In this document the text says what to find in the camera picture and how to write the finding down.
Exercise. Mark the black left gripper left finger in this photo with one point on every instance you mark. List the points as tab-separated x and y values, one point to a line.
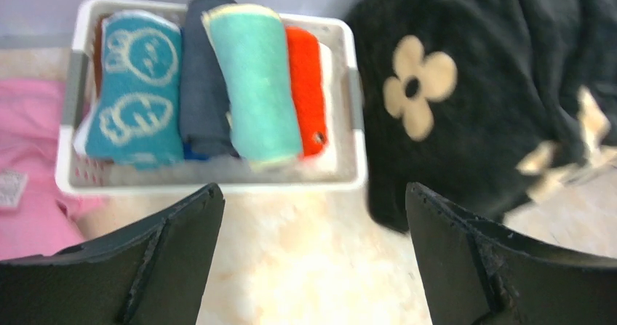
153	271

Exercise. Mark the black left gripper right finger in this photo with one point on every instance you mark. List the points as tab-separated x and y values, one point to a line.
477	271

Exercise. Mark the patterned teal yellow towel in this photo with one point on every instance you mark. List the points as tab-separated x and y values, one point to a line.
135	119

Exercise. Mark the white plastic basket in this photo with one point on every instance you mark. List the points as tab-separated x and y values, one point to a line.
81	175

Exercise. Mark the small teal yellow towel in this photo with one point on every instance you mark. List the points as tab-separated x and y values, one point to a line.
250	44

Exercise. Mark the orange towel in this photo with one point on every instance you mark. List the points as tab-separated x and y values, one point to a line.
307	92

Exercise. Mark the pink towel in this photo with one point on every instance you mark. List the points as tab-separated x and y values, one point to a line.
36	216

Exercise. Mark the grey rolled towel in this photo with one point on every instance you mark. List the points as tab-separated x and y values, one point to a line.
203	98

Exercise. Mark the black floral pillow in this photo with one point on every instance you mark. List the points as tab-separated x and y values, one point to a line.
490	103

